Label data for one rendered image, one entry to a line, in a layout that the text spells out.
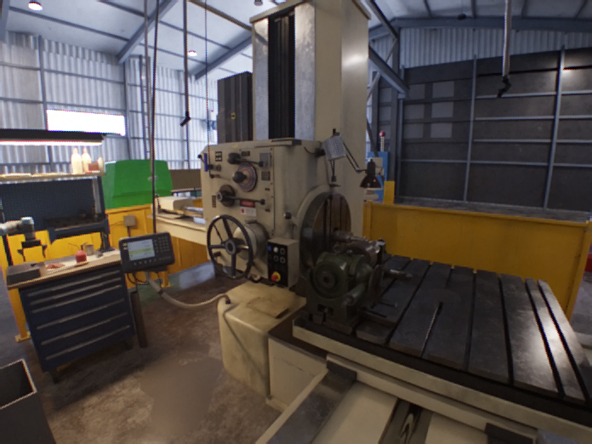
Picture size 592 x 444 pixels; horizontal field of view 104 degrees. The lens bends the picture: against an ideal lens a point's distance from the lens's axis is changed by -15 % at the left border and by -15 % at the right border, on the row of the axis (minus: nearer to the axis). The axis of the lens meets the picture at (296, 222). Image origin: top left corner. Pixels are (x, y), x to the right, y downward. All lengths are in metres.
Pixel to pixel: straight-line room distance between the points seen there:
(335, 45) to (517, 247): 2.84
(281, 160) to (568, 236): 3.13
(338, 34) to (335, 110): 0.54
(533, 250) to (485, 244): 0.49
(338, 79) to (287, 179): 0.94
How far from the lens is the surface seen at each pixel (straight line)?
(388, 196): 7.29
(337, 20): 2.31
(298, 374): 2.01
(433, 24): 15.83
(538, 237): 3.73
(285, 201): 1.52
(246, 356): 2.32
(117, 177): 5.30
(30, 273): 2.72
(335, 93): 2.13
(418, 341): 1.36
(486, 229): 3.66
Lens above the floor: 1.75
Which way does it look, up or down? 12 degrees down
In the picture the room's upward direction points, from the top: straight up
